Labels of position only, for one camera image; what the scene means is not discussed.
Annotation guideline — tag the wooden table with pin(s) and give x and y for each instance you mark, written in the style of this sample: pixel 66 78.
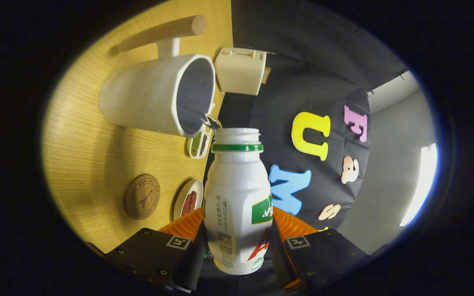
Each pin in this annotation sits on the wooden table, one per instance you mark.
pixel 80 152

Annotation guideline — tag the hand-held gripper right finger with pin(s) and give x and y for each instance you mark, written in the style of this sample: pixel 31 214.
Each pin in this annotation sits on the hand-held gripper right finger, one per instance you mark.
pixel 280 259

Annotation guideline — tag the round wooden coaster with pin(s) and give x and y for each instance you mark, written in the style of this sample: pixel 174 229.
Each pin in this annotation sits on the round wooden coaster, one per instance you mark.
pixel 141 196

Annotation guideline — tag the black backdrop cloth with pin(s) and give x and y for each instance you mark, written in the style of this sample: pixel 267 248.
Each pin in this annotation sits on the black backdrop cloth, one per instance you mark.
pixel 303 82

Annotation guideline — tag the brown bread slice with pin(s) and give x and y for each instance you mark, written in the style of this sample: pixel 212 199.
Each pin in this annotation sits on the brown bread slice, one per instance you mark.
pixel 266 75

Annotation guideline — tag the reddish brown food slices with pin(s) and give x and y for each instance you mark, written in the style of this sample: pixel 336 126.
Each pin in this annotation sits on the reddish brown food slices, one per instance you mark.
pixel 189 203

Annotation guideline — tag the cream round plate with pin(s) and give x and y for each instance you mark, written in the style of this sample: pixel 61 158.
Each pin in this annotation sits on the cream round plate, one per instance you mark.
pixel 178 203

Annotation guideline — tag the white juice bottle green label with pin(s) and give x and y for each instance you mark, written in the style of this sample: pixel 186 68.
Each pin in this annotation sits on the white juice bottle green label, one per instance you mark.
pixel 237 193

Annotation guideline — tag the white divided dish of beans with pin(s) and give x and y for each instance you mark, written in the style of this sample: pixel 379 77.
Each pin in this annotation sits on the white divided dish of beans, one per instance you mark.
pixel 197 144

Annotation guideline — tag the cream toaster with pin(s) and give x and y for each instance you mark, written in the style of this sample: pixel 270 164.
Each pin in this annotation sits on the cream toaster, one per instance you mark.
pixel 239 72

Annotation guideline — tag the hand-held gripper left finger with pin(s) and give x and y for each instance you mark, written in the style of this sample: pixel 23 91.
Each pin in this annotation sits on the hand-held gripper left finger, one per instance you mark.
pixel 191 263

